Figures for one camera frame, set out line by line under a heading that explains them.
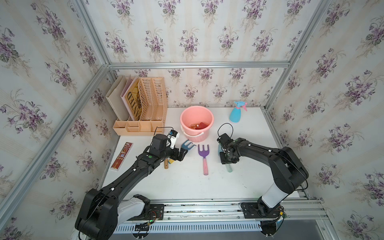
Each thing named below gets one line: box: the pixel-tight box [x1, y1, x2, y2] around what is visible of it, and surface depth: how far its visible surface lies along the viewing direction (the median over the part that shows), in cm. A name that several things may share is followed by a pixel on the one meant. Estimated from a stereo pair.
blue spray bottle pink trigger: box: [229, 101, 248, 123], surface depth 109 cm
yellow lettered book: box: [122, 78, 142, 121], surface depth 98 cm
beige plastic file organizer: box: [112, 77, 168, 136], surface depth 107 cm
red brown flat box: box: [110, 142, 134, 171], surface depth 95 cm
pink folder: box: [120, 74, 138, 121], surface depth 93 cm
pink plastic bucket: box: [180, 105, 215, 143], surface depth 97 cm
